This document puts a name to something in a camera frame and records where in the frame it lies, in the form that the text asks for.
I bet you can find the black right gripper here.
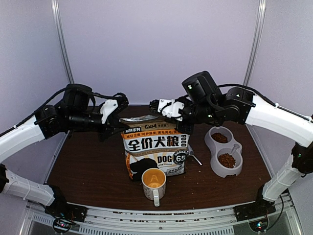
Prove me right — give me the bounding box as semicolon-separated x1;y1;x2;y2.
165;95;219;135

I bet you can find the brown dog food bag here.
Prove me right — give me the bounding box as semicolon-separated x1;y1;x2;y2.
120;115;189;181

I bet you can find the metal spoon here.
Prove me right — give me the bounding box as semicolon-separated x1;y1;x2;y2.
187;145;202;166

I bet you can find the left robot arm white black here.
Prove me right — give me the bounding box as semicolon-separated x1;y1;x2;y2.
0;84;129;217

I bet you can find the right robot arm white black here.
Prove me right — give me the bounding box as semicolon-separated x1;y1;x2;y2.
156;71;313;216

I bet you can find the white double pet bowl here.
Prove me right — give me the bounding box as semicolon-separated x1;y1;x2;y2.
204;126;243;178

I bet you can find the white mug yellow inside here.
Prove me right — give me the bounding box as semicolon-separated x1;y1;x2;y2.
141;168;167;207

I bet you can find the left circuit board with leds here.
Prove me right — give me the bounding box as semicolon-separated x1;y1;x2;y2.
52;218;73;234

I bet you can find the circuit board with leds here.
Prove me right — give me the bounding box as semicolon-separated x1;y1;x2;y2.
249;218;269;233
52;218;73;234

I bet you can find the right circuit board with leds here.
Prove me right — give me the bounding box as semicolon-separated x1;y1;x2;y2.
249;218;269;233

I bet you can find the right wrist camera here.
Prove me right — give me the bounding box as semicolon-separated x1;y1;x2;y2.
149;99;184;121

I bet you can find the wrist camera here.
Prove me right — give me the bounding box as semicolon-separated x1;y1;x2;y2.
149;99;184;121
98;93;129;124

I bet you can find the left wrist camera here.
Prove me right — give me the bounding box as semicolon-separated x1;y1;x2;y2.
98;93;129;124

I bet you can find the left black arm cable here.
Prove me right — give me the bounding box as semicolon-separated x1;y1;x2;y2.
0;84;127;138

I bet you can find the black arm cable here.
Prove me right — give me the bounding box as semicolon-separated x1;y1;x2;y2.
0;84;127;138
217;84;313;122

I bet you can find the aluminium front rail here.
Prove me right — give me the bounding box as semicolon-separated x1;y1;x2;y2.
19;190;305;235

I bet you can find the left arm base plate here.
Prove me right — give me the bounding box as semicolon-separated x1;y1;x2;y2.
44;203;88;222

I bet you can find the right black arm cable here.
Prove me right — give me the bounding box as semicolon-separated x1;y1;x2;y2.
217;84;313;122

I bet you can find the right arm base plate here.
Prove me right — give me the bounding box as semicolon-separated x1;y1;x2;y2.
234;202;276;221

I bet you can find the left aluminium corner post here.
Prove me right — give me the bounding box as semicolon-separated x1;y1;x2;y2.
51;0;74;84

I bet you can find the aluminium corner post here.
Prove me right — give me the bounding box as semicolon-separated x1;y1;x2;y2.
51;0;74;84
243;0;267;86

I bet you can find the right aluminium corner post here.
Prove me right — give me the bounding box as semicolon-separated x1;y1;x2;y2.
243;0;267;86

